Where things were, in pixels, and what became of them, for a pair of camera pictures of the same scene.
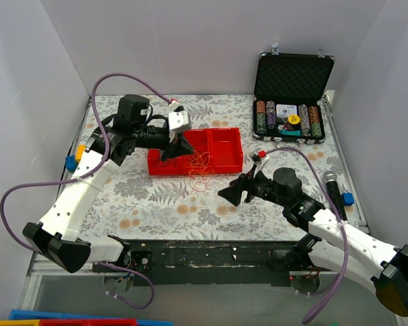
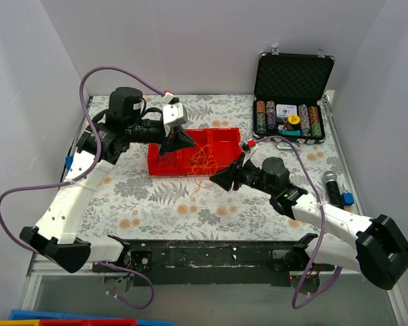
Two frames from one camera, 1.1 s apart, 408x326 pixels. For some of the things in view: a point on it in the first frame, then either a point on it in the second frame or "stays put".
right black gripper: (246, 187) to (236, 177)
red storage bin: (114, 322) stays put
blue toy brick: (71, 163) stays put
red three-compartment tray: (215, 150) stays put
